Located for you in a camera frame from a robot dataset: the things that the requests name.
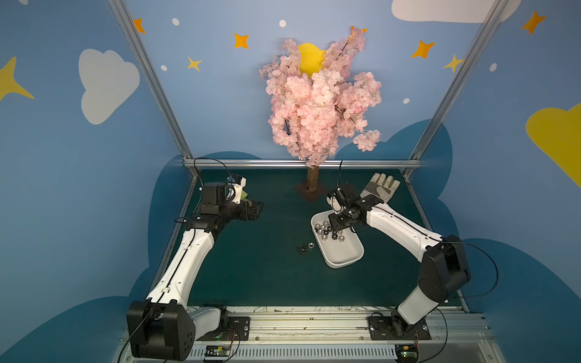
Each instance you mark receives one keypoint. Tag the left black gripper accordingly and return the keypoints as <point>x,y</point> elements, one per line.
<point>247,209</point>

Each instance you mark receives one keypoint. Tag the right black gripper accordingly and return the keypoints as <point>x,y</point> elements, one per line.
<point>343,212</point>

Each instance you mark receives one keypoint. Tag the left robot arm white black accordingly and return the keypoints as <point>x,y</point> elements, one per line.
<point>160,326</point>

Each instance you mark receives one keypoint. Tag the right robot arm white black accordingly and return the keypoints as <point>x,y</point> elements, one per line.
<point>444,265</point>

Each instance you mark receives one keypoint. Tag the white storage box tray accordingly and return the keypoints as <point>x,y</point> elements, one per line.
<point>337,254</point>

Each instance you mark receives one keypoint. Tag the grey work glove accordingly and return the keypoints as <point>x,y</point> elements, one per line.
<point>382,186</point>

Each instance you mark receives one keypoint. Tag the pink cherry blossom tree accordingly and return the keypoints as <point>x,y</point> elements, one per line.
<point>311,111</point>

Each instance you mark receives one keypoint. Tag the left green circuit board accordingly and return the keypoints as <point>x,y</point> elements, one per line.
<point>217,352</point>

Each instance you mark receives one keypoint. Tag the green circuit board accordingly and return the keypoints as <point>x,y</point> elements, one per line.
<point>217,352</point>
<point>406,354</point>

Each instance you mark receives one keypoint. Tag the right green circuit board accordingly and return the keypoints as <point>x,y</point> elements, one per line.
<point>406,354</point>

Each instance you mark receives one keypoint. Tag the aluminium frame back bar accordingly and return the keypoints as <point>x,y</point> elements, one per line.
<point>205,163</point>

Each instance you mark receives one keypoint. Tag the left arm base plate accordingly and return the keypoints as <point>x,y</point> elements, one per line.
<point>236,328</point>

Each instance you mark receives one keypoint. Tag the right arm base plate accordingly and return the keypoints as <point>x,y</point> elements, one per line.
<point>386,328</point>

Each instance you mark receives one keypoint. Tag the aluminium front rail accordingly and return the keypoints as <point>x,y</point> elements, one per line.
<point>341,334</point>

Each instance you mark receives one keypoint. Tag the aluminium frame left post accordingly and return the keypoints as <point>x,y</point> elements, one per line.
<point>124,19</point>

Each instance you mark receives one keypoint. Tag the aluminium frame post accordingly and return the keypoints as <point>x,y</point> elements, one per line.
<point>124,19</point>
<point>472,56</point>

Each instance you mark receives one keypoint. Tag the aluminium frame right post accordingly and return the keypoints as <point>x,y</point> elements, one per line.
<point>472,56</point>

